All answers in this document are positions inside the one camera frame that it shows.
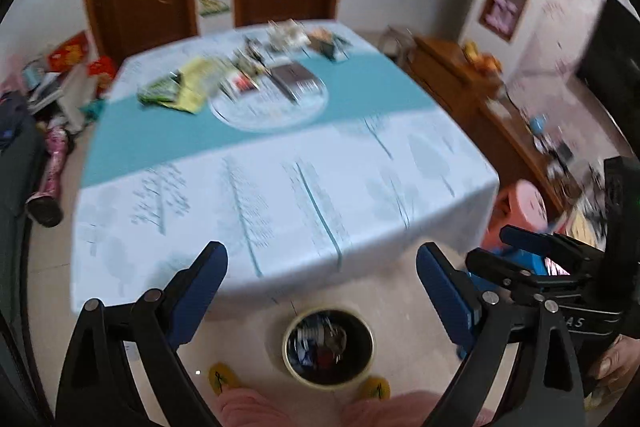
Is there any pink plastic stool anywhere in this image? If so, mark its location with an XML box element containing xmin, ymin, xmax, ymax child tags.
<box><xmin>482</xmin><ymin>179</ymin><xmax>551</xmax><ymax>258</ymax></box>

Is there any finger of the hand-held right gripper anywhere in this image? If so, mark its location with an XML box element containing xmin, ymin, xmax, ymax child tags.
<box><xmin>465</xmin><ymin>248</ymin><xmax>556</xmax><ymax>297</ymax></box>
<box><xmin>499</xmin><ymin>224</ymin><xmax>608</xmax><ymax>275</ymax></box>

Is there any dark green sofa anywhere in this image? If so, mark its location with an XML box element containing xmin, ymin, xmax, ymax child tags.
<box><xmin>0</xmin><ymin>122</ymin><xmax>51</xmax><ymax>358</ymax></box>

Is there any tree print tablecloth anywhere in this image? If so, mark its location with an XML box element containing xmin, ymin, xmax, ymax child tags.
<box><xmin>70</xmin><ymin>21</ymin><xmax>501</xmax><ymax>323</ymax></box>

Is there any black and white wrapper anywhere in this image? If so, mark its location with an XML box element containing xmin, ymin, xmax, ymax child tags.
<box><xmin>235</xmin><ymin>36</ymin><xmax>266</xmax><ymax>68</ymax></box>

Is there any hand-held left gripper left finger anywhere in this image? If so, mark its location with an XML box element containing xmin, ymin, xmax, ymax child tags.
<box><xmin>56</xmin><ymin>241</ymin><xmax>229</xmax><ymax>427</ymax></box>

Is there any grey plastic stool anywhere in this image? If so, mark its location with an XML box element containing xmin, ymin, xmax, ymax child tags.
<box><xmin>380</xmin><ymin>26</ymin><xmax>416</xmax><ymax>60</ymax></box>

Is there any yellow slipper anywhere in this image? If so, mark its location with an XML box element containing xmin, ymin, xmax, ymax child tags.
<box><xmin>357</xmin><ymin>376</ymin><xmax>392</xmax><ymax>400</ymax></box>
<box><xmin>209</xmin><ymin>362</ymin><xmax>241</xmax><ymax>394</ymax></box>

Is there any round yellow-rimmed trash bin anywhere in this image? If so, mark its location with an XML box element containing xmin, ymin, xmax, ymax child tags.
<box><xmin>281</xmin><ymin>306</ymin><xmax>375</xmax><ymax>390</ymax></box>

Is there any bowl of fruit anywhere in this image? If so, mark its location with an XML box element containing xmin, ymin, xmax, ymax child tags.
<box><xmin>462</xmin><ymin>41</ymin><xmax>503</xmax><ymax>75</ymax></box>

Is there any pink patterned roll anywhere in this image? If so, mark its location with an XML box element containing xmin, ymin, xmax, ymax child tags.
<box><xmin>26</xmin><ymin>129</ymin><xmax>76</xmax><ymax>228</ymax></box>

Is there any white side table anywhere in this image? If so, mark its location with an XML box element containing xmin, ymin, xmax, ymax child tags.
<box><xmin>30</xmin><ymin>62</ymin><xmax>101</xmax><ymax>132</ymax></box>

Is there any small red box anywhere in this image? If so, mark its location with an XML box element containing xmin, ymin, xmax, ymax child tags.
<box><xmin>89</xmin><ymin>56</ymin><xmax>117</xmax><ymax>95</ymax></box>

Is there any black television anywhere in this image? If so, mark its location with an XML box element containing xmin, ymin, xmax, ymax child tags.
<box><xmin>577</xmin><ymin>0</ymin><xmax>640</xmax><ymax>98</ymax></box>

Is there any large red gift box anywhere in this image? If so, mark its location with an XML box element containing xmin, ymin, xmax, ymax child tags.
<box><xmin>47</xmin><ymin>32</ymin><xmax>93</xmax><ymax>72</ymax></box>

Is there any yellow plastic bag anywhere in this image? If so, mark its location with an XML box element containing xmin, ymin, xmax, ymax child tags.
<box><xmin>172</xmin><ymin>56</ymin><xmax>236</xmax><ymax>114</ymax></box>

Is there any long wooden cabinet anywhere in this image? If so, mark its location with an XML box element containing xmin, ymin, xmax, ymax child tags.
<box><xmin>480</xmin><ymin>99</ymin><xmax>611</xmax><ymax>218</ymax></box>

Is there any person's left leg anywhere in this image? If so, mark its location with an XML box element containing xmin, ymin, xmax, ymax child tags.
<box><xmin>215</xmin><ymin>387</ymin><xmax>301</xmax><ymax>427</ymax></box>

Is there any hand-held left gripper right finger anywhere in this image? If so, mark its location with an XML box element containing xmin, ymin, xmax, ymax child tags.
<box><xmin>416</xmin><ymin>242</ymin><xmax>586</xmax><ymax>427</ymax></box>

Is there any dark green carton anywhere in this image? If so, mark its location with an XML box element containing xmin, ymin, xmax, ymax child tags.
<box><xmin>317</xmin><ymin>34</ymin><xmax>351</xmax><ymax>60</ymax></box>

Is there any person's right hand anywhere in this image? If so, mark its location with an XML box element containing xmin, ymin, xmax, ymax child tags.
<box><xmin>587</xmin><ymin>334</ymin><xmax>640</xmax><ymax>408</ymax></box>

